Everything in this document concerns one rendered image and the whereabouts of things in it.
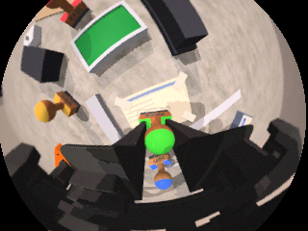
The cream paper card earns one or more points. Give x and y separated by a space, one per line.
169 96

